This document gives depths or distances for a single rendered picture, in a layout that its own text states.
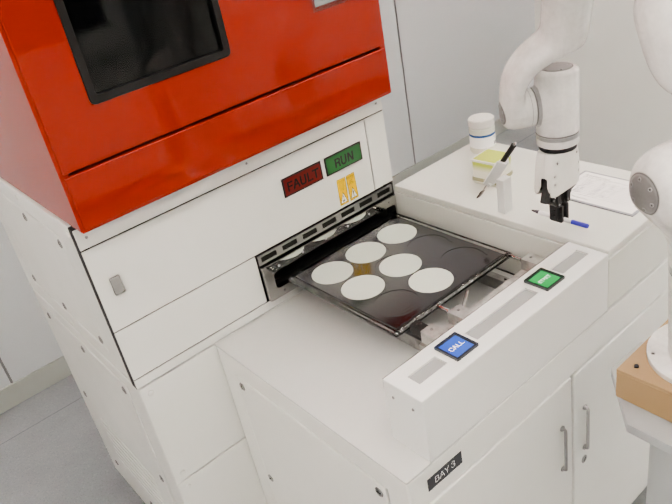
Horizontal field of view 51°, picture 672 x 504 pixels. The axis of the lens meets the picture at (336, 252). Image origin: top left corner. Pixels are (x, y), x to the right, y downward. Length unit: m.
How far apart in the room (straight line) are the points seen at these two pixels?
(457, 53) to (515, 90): 2.89
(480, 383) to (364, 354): 0.32
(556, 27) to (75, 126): 0.86
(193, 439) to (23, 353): 1.54
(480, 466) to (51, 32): 1.08
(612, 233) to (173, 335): 0.97
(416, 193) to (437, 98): 2.40
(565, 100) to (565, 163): 0.14
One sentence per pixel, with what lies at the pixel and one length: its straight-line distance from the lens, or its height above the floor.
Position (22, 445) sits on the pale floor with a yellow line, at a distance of 3.05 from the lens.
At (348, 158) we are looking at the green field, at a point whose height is 1.10.
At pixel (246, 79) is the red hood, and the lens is 1.48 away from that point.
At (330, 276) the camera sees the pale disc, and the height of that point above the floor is 0.90.
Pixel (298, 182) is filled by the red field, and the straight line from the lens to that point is 1.66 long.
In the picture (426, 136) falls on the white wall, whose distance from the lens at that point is 4.17.
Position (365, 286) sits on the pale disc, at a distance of 1.59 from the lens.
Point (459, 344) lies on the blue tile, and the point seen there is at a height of 0.96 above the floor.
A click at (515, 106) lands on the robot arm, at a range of 1.41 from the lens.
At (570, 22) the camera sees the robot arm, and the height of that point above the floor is 1.43.
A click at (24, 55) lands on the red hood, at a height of 1.55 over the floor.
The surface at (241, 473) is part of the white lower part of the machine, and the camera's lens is 1.91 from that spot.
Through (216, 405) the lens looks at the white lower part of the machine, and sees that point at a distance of 1.75.
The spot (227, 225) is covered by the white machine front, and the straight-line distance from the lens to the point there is 1.58.
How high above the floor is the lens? 1.76
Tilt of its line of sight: 30 degrees down
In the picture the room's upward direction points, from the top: 11 degrees counter-clockwise
